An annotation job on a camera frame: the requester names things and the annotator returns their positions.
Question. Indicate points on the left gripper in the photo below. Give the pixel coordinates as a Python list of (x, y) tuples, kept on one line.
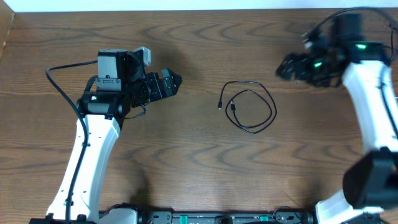
[(158, 93)]

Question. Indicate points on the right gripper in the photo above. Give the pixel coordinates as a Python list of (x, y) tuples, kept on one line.
[(301, 60)]

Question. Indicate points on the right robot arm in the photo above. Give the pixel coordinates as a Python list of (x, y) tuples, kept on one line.
[(369, 186)]

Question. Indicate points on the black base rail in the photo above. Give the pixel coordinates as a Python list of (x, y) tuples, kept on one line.
[(156, 215)]

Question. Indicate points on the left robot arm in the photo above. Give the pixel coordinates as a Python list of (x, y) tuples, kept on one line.
[(100, 116)]

